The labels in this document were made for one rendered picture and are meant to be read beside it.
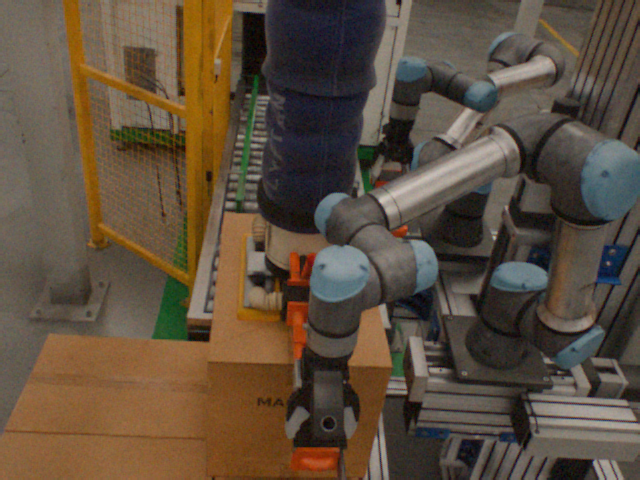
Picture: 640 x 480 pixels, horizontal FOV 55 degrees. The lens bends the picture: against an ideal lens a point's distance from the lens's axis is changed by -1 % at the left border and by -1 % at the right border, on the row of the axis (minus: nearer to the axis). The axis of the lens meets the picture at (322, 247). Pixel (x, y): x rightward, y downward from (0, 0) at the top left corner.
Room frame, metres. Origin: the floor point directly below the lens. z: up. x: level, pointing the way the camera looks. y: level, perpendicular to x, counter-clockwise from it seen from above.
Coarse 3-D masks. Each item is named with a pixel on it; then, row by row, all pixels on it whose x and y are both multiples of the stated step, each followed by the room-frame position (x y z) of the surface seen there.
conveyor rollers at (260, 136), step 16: (256, 112) 3.50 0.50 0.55; (240, 128) 3.27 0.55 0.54; (256, 128) 3.31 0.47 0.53; (240, 144) 3.05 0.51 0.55; (256, 144) 3.07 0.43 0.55; (240, 160) 2.87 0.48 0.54; (256, 160) 2.88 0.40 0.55; (256, 176) 2.71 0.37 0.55; (256, 192) 2.60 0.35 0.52; (256, 208) 2.43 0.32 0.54; (208, 304) 1.71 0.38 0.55
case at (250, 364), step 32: (224, 224) 1.46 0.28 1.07; (224, 256) 1.31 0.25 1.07; (224, 288) 1.18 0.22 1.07; (224, 320) 1.06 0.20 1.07; (256, 320) 1.07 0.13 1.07; (224, 352) 0.96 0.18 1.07; (256, 352) 0.97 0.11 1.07; (288, 352) 0.99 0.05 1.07; (384, 352) 1.03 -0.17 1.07; (224, 384) 0.93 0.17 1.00; (256, 384) 0.94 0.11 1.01; (288, 384) 0.95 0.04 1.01; (352, 384) 0.97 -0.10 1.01; (384, 384) 0.98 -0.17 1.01; (224, 416) 0.93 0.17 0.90; (256, 416) 0.94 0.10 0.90; (224, 448) 0.93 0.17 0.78; (256, 448) 0.94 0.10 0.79; (288, 448) 0.95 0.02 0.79; (352, 448) 0.98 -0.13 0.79
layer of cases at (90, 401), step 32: (64, 352) 1.40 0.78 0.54; (96, 352) 1.41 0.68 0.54; (128, 352) 1.43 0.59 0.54; (160, 352) 1.45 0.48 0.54; (192, 352) 1.47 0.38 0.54; (32, 384) 1.25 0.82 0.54; (64, 384) 1.27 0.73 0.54; (96, 384) 1.28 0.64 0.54; (128, 384) 1.30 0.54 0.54; (160, 384) 1.32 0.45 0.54; (192, 384) 1.33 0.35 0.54; (32, 416) 1.13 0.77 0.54; (64, 416) 1.15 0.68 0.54; (96, 416) 1.16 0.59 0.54; (128, 416) 1.18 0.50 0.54; (160, 416) 1.19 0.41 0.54; (192, 416) 1.21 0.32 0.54; (0, 448) 1.02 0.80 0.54; (32, 448) 1.03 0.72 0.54; (64, 448) 1.04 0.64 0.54; (96, 448) 1.06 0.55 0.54; (128, 448) 1.07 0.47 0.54; (160, 448) 1.08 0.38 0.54; (192, 448) 1.10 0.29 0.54
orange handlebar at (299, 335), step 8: (392, 232) 1.32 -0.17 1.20; (400, 232) 1.32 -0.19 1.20; (296, 256) 1.16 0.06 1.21; (296, 264) 1.12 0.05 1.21; (296, 272) 1.09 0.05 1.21; (296, 312) 0.96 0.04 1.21; (296, 320) 0.94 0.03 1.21; (296, 328) 0.91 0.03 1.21; (296, 336) 0.89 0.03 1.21; (304, 336) 0.89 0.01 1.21; (296, 344) 0.87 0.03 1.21; (304, 344) 0.88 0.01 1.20; (296, 352) 0.85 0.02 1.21; (304, 464) 0.61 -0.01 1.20; (312, 464) 0.61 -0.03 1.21; (320, 464) 0.61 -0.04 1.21; (328, 464) 0.61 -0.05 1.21
